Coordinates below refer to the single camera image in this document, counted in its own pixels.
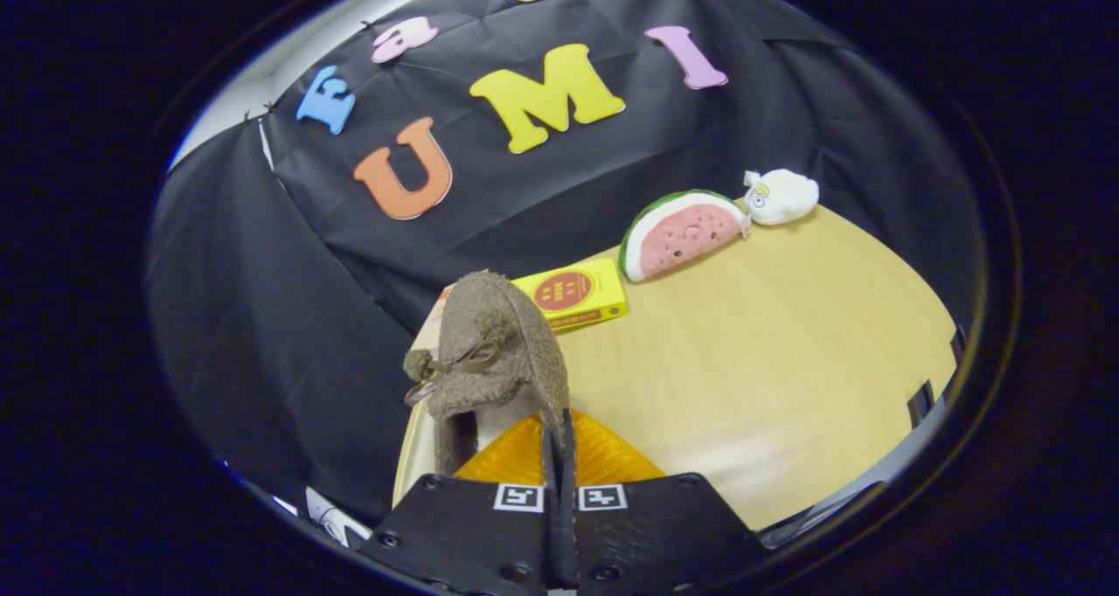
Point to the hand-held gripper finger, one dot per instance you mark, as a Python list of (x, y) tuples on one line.
[(549, 482), (570, 491)]

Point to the cream storage box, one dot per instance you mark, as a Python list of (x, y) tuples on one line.
[(420, 456)]

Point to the brown fuzzy shoe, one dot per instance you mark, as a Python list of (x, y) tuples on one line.
[(507, 325)]

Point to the yellow book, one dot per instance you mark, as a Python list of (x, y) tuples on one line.
[(577, 294)]

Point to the watermelon slice plush toy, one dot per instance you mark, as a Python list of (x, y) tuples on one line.
[(682, 233)]

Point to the white plush toy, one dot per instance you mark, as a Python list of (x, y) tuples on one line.
[(782, 196)]

